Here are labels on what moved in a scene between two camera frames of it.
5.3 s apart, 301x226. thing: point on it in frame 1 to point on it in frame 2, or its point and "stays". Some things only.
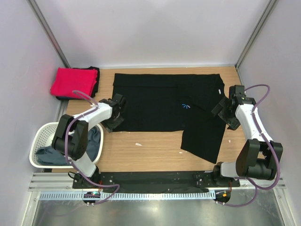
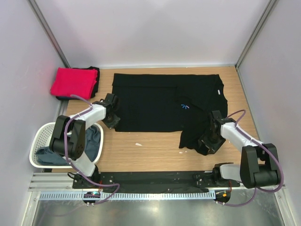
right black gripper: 233,123 to 212,147
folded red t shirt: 66,80 stays
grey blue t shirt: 50,156 stays
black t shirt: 163,102 stays
